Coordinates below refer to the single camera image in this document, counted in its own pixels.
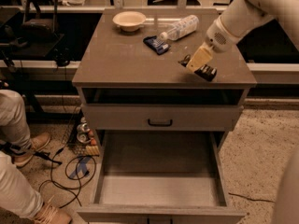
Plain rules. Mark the open middle drawer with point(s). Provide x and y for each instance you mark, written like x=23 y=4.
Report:
x=160 y=178

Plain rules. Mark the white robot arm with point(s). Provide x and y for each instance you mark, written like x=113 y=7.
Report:
x=238 y=19

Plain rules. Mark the closed top drawer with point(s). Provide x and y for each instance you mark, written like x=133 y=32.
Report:
x=185 y=117

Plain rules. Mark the tan boot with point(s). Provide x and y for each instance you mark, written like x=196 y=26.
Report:
x=25 y=154
x=50 y=214

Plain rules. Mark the wire basket with cans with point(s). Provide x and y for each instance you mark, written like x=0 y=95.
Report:
x=79 y=138

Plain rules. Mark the person's leg light trousers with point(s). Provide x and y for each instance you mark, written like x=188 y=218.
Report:
x=13 y=125

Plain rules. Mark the white bowl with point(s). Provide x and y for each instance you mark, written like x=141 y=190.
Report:
x=129 y=21

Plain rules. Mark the black drawer handle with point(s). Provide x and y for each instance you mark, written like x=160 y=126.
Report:
x=160 y=123

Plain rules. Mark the dark rxbar chocolate bar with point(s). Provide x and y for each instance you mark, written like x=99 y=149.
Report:
x=206 y=72

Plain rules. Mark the grey drawer cabinet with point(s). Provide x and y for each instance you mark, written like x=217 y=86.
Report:
x=119 y=69

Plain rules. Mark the tan boot upper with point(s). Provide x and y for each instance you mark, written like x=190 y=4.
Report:
x=25 y=154

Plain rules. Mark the blue snack packet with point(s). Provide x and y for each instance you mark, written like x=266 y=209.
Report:
x=156 y=44

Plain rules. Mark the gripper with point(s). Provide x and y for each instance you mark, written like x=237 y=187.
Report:
x=217 y=40

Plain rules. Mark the black bag on shelf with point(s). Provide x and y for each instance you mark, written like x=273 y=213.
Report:
x=38 y=28

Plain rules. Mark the tan boot lower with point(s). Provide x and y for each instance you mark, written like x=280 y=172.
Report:
x=50 y=214

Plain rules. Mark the clear plastic water bottle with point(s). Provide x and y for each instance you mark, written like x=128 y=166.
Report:
x=181 y=28

